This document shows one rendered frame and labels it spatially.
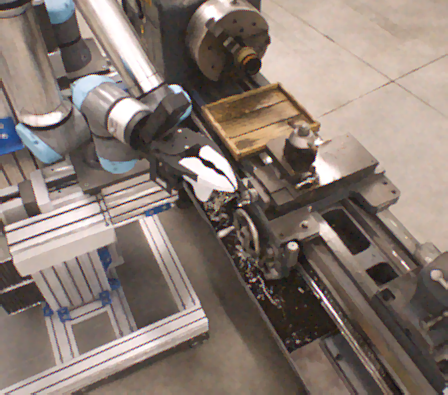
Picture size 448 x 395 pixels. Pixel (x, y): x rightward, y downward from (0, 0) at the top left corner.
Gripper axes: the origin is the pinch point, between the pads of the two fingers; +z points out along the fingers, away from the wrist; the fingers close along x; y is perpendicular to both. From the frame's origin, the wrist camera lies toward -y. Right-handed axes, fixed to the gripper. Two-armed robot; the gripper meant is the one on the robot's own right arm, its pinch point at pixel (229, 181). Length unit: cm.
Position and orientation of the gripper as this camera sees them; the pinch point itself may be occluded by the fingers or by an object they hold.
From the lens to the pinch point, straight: 70.3
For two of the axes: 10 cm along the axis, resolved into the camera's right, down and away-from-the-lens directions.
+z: 7.3, 5.1, -4.4
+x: -6.7, 4.5, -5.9
